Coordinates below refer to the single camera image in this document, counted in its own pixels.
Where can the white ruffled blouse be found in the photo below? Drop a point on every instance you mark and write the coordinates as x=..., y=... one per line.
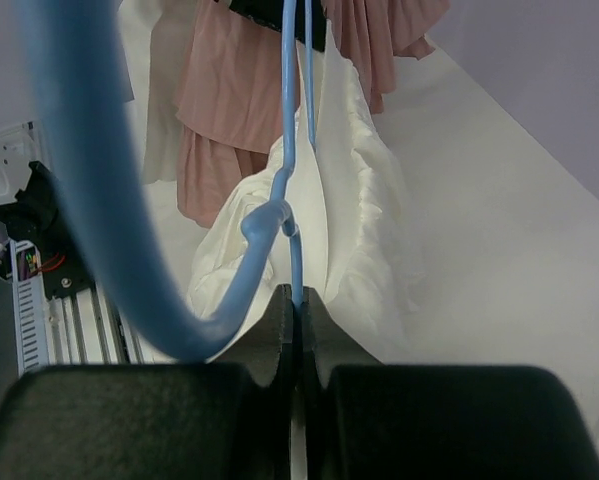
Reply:
x=360, y=248

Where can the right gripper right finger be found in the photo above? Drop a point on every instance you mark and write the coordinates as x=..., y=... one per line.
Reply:
x=368, y=420

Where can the blue hanger of blouse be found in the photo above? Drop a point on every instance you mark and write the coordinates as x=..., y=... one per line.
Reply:
x=78, y=90

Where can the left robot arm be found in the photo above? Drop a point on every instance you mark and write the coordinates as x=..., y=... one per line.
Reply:
x=28, y=206

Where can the white slotted cable duct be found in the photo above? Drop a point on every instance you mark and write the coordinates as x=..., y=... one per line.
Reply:
x=29, y=306

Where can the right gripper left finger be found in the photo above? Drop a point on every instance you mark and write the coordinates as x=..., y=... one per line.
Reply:
x=228, y=419

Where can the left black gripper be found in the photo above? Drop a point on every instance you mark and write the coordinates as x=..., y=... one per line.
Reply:
x=269, y=13

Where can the white shirt on hanger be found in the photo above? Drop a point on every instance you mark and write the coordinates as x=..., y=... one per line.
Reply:
x=168, y=42

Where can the pink dress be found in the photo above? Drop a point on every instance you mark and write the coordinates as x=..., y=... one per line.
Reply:
x=229, y=100

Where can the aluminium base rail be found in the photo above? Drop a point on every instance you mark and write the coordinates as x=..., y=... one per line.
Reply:
x=82, y=326

